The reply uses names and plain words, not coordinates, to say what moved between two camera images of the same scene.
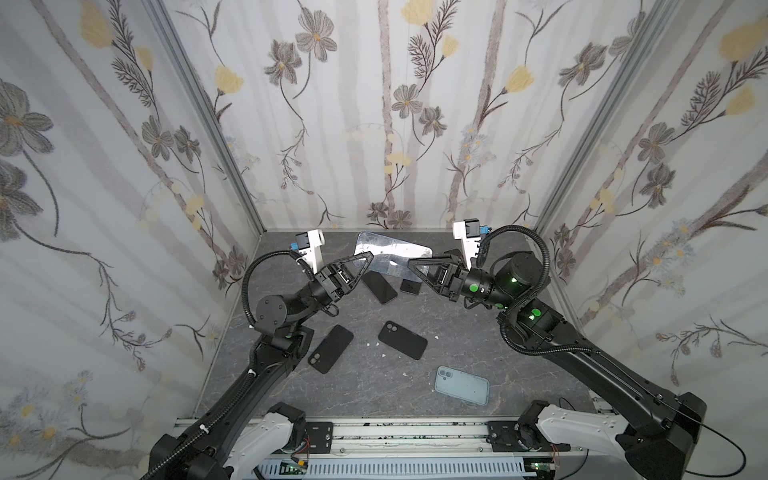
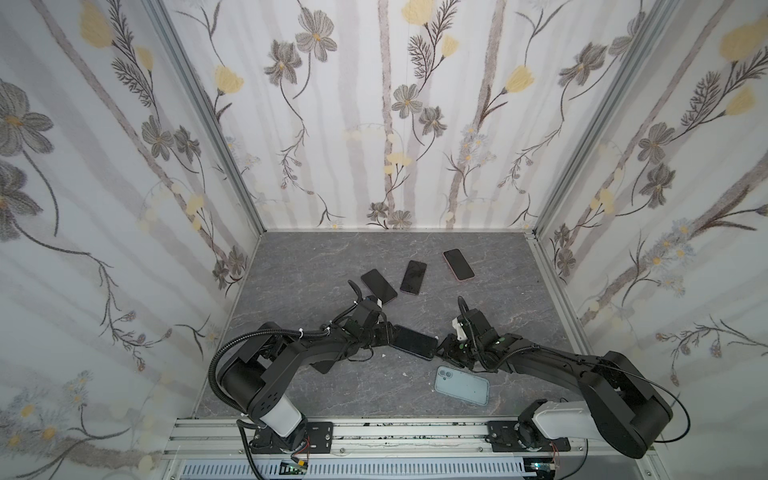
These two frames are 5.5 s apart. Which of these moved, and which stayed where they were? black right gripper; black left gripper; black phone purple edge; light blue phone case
Moved: black right gripper; black left gripper
Stayed: light blue phone case; black phone purple edge
